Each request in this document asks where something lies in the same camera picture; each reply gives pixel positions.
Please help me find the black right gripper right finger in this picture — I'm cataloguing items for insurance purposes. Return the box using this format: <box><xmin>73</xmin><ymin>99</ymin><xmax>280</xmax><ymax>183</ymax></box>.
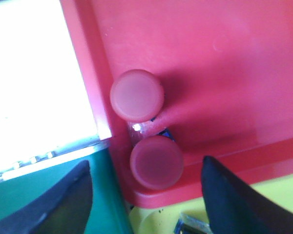
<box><xmin>201</xmin><ymin>156</ymin><xmax>293</xmax><ymax>234</ymax></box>

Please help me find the green conveyor belt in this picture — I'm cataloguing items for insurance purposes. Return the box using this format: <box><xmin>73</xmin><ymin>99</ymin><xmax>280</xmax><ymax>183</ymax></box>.
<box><xmin>0</xmin><ymin>150</ymin><xmax>132</xmax><ymax>234</ymax></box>

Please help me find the red plastic tray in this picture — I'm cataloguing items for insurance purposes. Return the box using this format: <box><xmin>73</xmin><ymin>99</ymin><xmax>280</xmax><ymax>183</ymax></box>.
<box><xmin>61</xmin><ymin>0</ymin><xmax>293</xmax><ymax>208</ymax></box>

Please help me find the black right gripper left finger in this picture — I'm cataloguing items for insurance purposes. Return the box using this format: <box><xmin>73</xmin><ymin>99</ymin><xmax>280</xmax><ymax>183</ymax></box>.
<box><xmin>0</xmin><ymin>160</ymin><xmax>92</xmax><ymax>234</ymax></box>

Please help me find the aluminium conveyor front rail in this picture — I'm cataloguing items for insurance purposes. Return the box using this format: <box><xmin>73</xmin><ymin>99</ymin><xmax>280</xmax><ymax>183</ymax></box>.
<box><xmin>0</xmin><ymin>136</ymin><xmax>109</xmax><ymax>182</ymax></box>

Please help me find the yellow mushroom push button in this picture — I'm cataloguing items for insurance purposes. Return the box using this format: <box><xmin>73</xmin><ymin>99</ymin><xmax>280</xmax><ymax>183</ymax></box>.
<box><xmin>173</xmin><ymin>213</ymin><xmax>212</xmax><ymax>234</ymax></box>

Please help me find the red mushroom push button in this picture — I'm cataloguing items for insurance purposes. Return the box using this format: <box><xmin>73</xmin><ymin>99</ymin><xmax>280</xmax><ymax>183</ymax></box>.
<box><xmin>130</xmin><ymin>135</ymin><xmax>184</xmax><ymax>190</ymax></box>
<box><xmin>110</xmin><ymin>69</ymin><xmax>167</xmax><ymax>143</ymax></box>

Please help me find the yellow plastic tray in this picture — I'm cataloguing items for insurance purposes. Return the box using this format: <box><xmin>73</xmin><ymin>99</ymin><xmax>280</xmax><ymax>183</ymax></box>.
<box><xmin>129</xmin><ymin>174</ymin><xmax>293</xmax><ymax>234</ymax></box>

